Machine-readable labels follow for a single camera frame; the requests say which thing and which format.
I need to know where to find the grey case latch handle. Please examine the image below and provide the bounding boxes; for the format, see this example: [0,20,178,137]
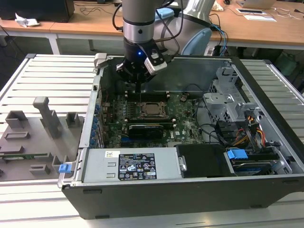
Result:
[94,52,108,69]

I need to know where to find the black RAM slot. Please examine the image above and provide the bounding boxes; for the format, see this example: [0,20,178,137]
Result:
[125,95,170,102]
[128,117,173,122]
[128,121,175,127]
[125,91,170,97]

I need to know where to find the crumpled white paper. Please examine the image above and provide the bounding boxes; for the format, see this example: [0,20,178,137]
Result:
[14,12,41,27]

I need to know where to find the green motherboard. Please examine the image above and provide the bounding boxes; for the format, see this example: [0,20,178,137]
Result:
[101,91,207,149]

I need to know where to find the wooden desk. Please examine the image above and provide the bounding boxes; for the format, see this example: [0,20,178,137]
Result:
[49,0,304,52]
[0,18,60,56]

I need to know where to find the black drive cables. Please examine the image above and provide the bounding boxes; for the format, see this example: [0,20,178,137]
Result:
[215,120,238,145]

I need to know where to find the white power adapter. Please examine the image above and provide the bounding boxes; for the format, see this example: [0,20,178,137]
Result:
[204,45,216,57]

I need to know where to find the green bag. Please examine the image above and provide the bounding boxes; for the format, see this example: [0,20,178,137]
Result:
[275,51,297,76]

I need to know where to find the black and grey PC case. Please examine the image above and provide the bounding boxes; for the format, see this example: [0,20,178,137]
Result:
[58,53,304,220]

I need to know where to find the silver metal drive cage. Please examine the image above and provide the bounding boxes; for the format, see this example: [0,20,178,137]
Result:
[203,66,264,133]

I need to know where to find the black cable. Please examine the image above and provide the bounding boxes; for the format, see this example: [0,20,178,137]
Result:
[182,83,206,96]

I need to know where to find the black graphics card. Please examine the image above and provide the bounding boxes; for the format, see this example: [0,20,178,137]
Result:
[127,123,164,140]

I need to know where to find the CPU socket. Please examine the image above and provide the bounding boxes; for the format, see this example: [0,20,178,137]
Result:
[139,101,170,119]

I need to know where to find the blue plastic latch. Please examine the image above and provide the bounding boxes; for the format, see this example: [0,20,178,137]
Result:
[58,163,73,174]

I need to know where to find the green RAM stick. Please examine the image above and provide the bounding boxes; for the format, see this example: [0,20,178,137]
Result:
[0,153,49,159]

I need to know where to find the metal socket cover frame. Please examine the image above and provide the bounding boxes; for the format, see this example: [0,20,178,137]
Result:
[140,102,168,118]

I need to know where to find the grey parts rack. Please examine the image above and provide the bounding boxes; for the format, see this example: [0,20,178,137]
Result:
[0,96,85,181]

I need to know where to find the hard disk in blue carrier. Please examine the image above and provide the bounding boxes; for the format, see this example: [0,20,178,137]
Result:
[225,147,281,177]

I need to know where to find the CPU with silver top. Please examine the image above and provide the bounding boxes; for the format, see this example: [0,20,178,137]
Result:
[145,104,160,114]

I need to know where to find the white paper sheet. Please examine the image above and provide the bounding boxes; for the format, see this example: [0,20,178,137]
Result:
[244,14,277,22]

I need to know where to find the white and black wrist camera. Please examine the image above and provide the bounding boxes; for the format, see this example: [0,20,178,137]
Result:
[144,48,168,76]

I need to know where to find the silver laptop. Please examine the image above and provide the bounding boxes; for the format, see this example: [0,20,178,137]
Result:
[236,0,277,9]

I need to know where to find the blue cable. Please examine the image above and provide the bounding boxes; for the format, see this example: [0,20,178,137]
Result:
[212,23,229,57]

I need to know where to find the grey power supply with label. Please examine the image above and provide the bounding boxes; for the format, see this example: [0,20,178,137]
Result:
[80,147,188,183]

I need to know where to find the yellow power wires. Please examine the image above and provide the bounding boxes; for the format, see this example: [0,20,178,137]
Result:
[234,129,265,146]

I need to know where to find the black plastic shroud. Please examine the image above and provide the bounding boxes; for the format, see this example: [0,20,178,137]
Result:
[176,143,236,179]

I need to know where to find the beige crumpled cloth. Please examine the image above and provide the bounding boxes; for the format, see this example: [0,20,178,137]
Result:
[213,0,225,12]

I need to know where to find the black computer box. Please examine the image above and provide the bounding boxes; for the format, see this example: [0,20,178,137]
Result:
[0,0,76,24]

